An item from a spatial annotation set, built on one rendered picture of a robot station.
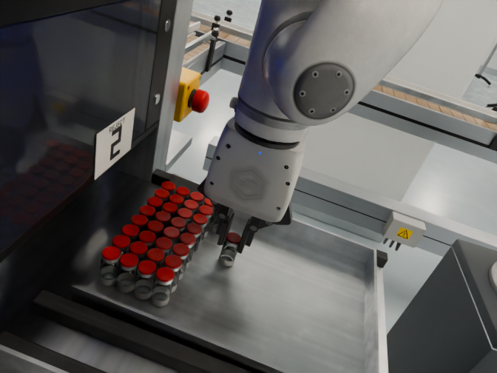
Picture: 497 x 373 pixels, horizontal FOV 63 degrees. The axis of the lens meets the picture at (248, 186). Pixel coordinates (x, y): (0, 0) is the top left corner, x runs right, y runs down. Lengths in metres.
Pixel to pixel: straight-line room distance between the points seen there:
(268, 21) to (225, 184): 0.18
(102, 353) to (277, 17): 0.37
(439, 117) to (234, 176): 1.01
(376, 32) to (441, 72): 1.68
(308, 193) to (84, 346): 1.17
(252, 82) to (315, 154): 1.72
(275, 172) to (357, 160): 1.68
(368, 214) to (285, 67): 1.28
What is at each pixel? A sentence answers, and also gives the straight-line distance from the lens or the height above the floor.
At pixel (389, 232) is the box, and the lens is 1.54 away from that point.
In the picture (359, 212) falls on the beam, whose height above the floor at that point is 0.49.
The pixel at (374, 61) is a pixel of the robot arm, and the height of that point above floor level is 1.22.
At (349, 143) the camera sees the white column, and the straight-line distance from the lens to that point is 2.07.
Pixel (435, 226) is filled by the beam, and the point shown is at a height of 0.54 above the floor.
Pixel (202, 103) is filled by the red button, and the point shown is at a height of 1.00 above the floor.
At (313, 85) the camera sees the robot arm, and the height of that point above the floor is 1.19.
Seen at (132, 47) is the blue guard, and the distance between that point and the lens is 0.48.
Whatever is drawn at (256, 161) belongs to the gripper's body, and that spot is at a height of 1.06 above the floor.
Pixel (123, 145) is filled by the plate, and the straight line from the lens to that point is 0.53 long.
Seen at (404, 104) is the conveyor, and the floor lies 0.92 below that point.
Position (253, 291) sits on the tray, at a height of 0.88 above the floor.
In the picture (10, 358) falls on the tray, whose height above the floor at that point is 0.91.
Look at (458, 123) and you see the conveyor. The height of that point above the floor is 0.92.
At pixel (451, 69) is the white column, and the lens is 1.99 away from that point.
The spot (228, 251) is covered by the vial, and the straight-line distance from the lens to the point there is 0.54.
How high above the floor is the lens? 1.28
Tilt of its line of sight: 33 degrees down
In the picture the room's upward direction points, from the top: 17 degrees clockwise
